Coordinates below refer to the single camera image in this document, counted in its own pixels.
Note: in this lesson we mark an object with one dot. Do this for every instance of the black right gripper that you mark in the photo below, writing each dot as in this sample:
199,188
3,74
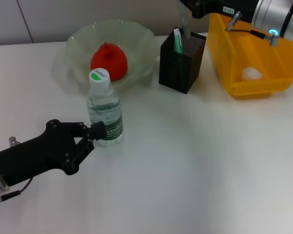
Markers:
222,7

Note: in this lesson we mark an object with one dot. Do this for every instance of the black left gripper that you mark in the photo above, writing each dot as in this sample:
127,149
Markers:
39,156

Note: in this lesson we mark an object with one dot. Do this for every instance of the clear green-label water bottle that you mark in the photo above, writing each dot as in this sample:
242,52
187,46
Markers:
102,104

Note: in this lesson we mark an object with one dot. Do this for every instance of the grey marker pen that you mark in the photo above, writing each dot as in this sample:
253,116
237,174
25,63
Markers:
185,22

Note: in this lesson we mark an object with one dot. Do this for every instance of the green pen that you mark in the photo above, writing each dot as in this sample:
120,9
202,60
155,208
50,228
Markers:
177,41

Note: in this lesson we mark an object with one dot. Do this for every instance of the white paper ball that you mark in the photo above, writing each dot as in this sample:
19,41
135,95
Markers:
251,73

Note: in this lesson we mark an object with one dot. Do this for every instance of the orange ribbed fruit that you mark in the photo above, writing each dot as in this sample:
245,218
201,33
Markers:
110,58

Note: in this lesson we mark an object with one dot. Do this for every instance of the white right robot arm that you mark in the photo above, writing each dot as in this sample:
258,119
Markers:
278,17

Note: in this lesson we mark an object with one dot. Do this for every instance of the black mesh pen holder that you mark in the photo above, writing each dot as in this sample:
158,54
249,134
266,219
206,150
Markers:
171,68

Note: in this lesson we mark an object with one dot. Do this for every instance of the green glass fruit plate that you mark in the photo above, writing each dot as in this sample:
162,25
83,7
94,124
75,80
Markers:
136,39

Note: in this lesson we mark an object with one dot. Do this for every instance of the yellow plastic storage bin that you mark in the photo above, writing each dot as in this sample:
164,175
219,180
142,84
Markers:
258,61

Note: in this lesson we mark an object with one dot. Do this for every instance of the small silver left wrist stub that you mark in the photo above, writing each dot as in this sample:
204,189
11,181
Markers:
13,141

